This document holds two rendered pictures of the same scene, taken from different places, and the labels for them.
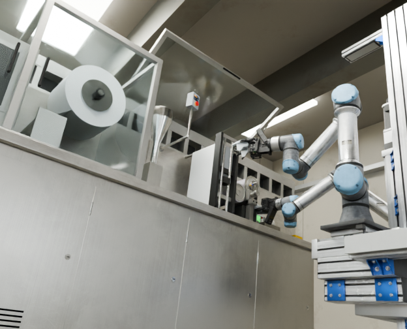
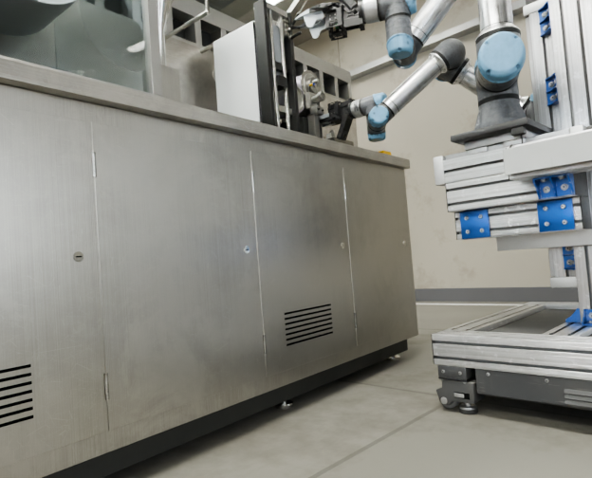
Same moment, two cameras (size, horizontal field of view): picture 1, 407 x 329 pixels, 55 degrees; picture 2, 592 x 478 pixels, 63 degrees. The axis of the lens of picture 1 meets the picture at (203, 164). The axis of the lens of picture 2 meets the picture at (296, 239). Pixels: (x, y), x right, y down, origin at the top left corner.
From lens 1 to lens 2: 0.50 m
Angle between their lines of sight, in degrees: 24
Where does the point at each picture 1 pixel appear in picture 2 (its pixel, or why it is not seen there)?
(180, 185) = (202, 98)
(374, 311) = (527, 243)
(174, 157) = (184, 53)
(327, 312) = not seen: hidden behind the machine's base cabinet
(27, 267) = (11, 293)
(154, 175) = (170, 86)
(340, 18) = not seen: outside the picture
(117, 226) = (146, 188)
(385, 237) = (577, 143)
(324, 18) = not seen: outside the picture
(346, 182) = (501, 63)
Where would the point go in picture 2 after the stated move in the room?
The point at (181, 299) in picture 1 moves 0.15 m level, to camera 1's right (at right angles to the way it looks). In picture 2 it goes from (263, 274) to (311, 270)
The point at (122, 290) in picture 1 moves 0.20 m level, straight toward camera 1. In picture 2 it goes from (179, 284) to (192, 286)
